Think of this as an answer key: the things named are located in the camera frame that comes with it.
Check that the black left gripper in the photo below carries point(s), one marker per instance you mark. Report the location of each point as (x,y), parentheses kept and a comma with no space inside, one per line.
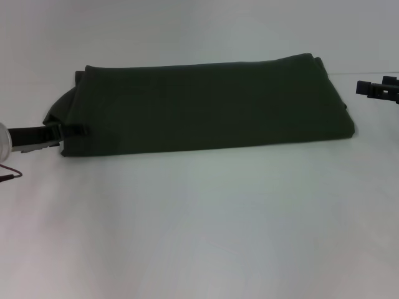
(28,135)

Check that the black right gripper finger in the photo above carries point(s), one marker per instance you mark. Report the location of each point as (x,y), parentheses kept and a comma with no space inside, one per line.
(391,80)
(374,90)

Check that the dark green t-shirt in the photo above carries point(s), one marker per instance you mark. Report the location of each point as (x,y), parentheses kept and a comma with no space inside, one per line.
(202,106)

